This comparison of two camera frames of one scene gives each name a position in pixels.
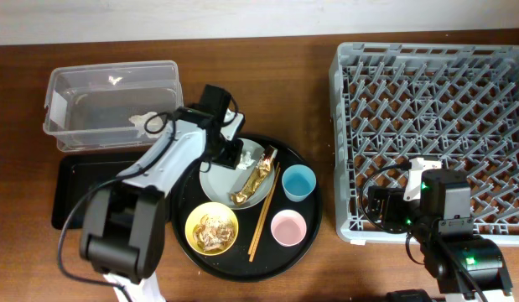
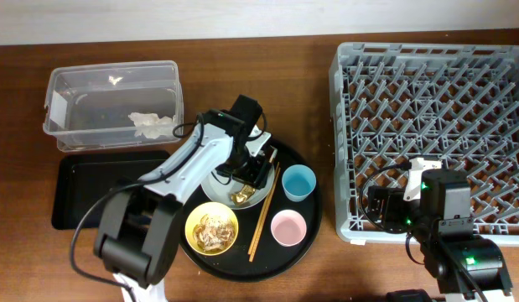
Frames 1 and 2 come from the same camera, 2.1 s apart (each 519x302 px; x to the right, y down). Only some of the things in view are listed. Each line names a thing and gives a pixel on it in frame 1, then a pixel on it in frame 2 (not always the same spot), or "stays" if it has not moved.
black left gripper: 233,157 -> 257,174
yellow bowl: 211,228 stays
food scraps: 214,234 stays
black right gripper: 394,196 stays
